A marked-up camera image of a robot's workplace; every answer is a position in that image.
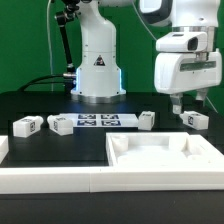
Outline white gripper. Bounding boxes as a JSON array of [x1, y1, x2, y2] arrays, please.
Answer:
[[154, 51, 222, 114]]

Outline white square table top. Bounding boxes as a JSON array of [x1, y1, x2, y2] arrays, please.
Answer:
[[106, 132, 224, 168]]

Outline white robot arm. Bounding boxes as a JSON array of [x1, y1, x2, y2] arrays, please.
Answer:
[[63, 0, 222, 114]]

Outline white marker sheet with tags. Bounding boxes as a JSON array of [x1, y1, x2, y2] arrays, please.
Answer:
[[61, 113, 138, 128]]

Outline white U-shaped fence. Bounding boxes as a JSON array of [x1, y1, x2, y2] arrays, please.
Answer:
[[0, 134, 224, 195]]

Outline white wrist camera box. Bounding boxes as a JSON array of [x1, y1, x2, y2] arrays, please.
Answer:
[[156, 32, 208, 53]]

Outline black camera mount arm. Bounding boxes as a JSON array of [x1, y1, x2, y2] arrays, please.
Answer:
[[54, 0, 81, 80]]

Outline black cable bundle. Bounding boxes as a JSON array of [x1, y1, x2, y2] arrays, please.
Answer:
[[17, 73, 77, 93]]

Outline thin white cable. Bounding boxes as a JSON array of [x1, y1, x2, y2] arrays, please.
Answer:
[[45, 0, 56, 92]]

